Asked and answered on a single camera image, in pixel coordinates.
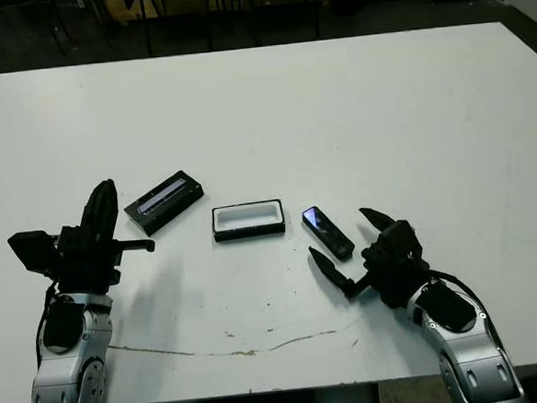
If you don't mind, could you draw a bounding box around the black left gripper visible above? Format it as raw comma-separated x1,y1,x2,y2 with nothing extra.
48,176,159,296

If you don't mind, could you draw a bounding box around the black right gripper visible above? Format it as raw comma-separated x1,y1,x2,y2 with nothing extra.
304,202,436,315

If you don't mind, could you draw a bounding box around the black box lid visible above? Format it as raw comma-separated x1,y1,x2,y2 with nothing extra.
121,168,208,238

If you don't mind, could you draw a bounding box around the black box base white inlay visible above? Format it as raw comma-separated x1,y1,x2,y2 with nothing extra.
211,198,287,244

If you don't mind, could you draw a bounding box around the black metal chair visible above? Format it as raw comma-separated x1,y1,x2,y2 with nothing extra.
135,0,216,55

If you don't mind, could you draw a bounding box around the brown wooden cabinet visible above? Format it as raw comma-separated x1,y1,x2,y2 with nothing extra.
101,0,218,23

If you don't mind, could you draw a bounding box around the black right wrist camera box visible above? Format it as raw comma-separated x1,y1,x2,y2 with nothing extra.
378,217,425,262

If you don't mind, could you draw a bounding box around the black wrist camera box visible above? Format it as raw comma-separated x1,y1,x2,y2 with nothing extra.
378,217,425,262
6,229,63,276

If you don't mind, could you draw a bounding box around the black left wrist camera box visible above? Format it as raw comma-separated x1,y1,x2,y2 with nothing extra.
6,229,63,276

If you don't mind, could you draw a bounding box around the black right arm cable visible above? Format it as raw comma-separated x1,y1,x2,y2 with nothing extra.
428,263,506,352

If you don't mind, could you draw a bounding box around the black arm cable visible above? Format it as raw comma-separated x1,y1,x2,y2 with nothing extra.
29,282,64,366
428,263,506,352

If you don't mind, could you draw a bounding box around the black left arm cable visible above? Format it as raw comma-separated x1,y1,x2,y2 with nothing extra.
29,282,64,366

